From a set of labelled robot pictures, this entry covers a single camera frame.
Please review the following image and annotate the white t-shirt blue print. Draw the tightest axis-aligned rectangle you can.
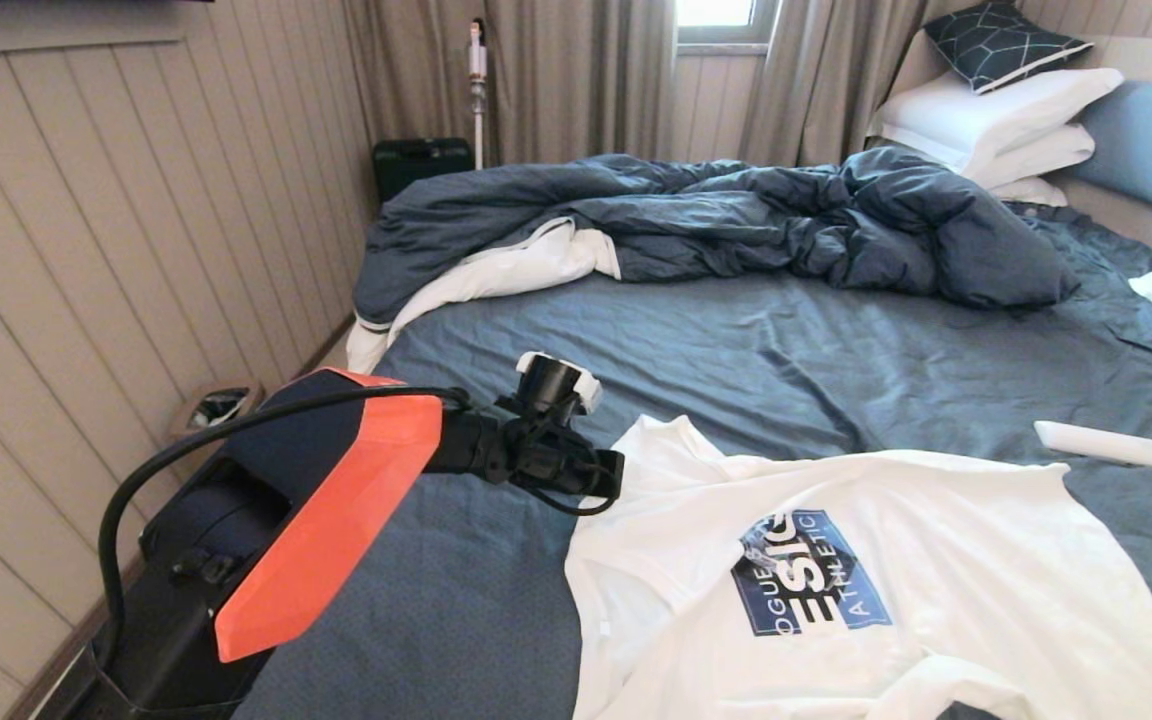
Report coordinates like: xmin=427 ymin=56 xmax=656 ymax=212
xmin=564 ymin=414 xmax=1152 ymax=720

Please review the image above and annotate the blue bed with headboard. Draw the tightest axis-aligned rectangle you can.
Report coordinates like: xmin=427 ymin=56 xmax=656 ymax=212
xmin=231 ymin=203 xmax=1152 ymax=720

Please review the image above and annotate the dark blue crumpled duvet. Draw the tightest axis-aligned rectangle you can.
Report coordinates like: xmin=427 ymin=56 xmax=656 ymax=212
xmin=346 ymin=148 xmax=1079 ymax=399

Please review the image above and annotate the black suitcase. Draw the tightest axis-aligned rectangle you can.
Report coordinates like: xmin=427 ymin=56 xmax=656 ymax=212
xmin=372 ymin=135 xmax=475 ymax=205

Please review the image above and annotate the brown trash bin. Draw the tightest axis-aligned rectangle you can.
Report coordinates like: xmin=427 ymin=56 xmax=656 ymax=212
xmin=171 ymin=383 xmax=267 ymax=441

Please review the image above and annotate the white stick vacuum cleaner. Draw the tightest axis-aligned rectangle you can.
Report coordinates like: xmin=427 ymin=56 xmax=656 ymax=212
xmin=468 ymin=15 xmax=491 ymax=170

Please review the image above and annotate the beige curtain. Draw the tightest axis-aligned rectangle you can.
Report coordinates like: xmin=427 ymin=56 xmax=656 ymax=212
xmin=341 ymin=0 xmax=678 ymax=171
xmin=736 ymin=0 xmax=949 ymax=171

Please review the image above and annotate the window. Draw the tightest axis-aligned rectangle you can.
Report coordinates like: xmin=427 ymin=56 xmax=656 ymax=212
xmin=674 ymin=0 xmax=783 ymax=51

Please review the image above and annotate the dark patterned pillow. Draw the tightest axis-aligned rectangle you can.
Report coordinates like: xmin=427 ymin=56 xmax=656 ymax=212
xmin=922 ymin=0 xmax=1093 ymax=98

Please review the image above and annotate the beige bed headboard frame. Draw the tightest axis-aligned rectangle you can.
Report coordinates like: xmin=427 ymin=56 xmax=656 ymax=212
xmin=1056 ymin=37 xmax=1152 ymax=267

